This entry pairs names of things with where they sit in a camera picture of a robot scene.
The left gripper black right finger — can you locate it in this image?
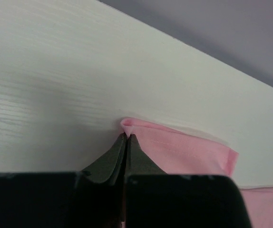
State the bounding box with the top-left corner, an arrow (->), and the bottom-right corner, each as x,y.
125,135 -> 251,228

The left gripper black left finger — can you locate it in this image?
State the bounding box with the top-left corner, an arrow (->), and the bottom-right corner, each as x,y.
0,133 -> 127,228

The pink t shirt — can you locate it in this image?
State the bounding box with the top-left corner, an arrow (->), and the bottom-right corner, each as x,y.
120,118 -> 273,228

